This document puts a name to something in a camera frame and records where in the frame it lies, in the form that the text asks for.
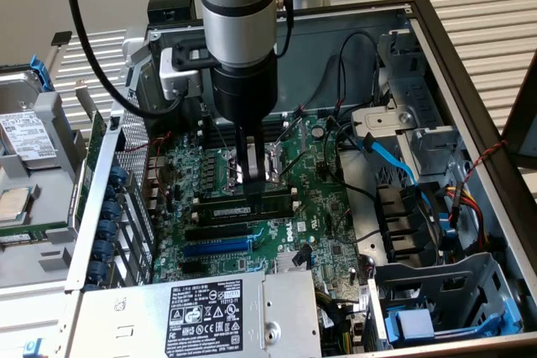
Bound silver disk bay cage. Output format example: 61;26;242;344
350;29;471;179

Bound open metal PC case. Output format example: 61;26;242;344
65;0;537;358

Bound blue data wire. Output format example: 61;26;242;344
355;132;435;208

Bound grey disk bay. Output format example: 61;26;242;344
368;252;525;353

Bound blue expansion slot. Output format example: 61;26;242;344
182;237;253;258

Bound blue disk tray grey pad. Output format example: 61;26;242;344
384;294;525;345

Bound thin metal locking lever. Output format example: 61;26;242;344
201;101;232;153
279;148;310;177

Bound green graphics card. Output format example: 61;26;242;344
73;79;108;229

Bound thin red black wire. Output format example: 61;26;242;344
300;54;341;119

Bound wrist camera silver mount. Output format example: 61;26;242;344
158;34;217;101

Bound silver power supply unit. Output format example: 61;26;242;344
77;269;323;358

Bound long black expansion slot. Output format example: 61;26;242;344
184;223;249;243

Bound thin black wire loop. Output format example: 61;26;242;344
337;29;381;118

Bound curved black wire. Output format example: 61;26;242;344
323;117;378;204

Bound dark brown panel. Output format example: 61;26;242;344
501;49;537;170

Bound green motherboard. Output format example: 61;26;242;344
150;112;362;288

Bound blue plastic latch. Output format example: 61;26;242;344
23;337;45;358

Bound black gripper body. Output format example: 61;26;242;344
209;51;279;132

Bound CPU socket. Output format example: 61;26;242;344
225;144;289;191

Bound black wire plug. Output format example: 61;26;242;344
292;244;313;268

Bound red yellow power wire bundle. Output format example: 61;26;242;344
444;184;490;250

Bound metal socket cover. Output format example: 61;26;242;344
266;117;304;175

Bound red black twisted wire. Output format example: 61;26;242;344
451;139;508;225

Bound silver CPU chip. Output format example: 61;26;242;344
0;187;34;224

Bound silver chipset heatsink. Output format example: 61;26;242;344
274;248;315;278

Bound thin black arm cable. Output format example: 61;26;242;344
274;0;295;58

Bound black table end cap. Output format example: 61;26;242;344
50;30;73;47

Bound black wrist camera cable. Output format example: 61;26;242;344
62;0;186;118

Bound blue plastic disk carrier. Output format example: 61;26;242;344
29;54;55;94

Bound black plastic disk brackets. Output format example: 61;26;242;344
374;184;440;269

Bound RAM slot white latches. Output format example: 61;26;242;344
196;122;290;143
191;187;300;208
196;112;290;132
190;201;301;223

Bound black box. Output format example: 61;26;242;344
147;0;203;24

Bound short black wire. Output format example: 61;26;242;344
334;210;381;246

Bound silver hard disk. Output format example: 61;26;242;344
0;71;60;171

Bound metal port block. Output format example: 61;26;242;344
142;155;164;219

